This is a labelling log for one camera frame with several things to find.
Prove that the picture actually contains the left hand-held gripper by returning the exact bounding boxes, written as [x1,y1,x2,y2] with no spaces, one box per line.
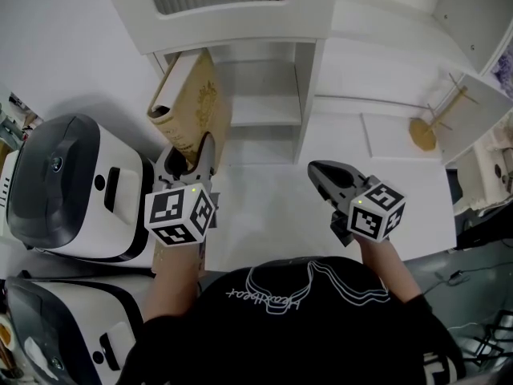
[143,131,222,257]

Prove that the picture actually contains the white and black robot machine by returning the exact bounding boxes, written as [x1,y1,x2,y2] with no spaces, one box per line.
[2,277,162,385]
[5,113,158,265]

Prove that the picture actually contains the person's black printed t-shirt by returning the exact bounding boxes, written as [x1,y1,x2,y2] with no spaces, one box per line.
[127,254,468,385]

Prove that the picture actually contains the black power cable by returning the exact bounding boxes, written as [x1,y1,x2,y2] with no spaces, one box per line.
[422,261,513,297]

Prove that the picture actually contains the person's left forearm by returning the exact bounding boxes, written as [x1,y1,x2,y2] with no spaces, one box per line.
[142,238,202,323]

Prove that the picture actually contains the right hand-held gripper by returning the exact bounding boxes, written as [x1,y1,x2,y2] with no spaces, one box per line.
[307,159,406,249]

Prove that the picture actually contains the person's right forearm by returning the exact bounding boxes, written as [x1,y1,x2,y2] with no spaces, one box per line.
[357,237,422,303]

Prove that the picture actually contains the tan hardcover book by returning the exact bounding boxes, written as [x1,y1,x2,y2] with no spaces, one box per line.
[146,48,233,176]

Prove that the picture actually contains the purple artificial flowers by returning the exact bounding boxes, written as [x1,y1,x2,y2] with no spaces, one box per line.
[490,49,513,84]

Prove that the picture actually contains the white cable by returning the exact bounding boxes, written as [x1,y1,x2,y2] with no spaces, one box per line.
[446,319,513,334]

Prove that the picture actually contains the black metal frame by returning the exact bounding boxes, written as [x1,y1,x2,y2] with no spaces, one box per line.
[471,314,513,369]

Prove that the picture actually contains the wooden mug tree stand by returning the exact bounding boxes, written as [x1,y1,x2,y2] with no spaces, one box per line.
[408,72,480,152]

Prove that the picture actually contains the white desk with shelves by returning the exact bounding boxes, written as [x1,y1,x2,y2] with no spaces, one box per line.
[98,0,513,274]

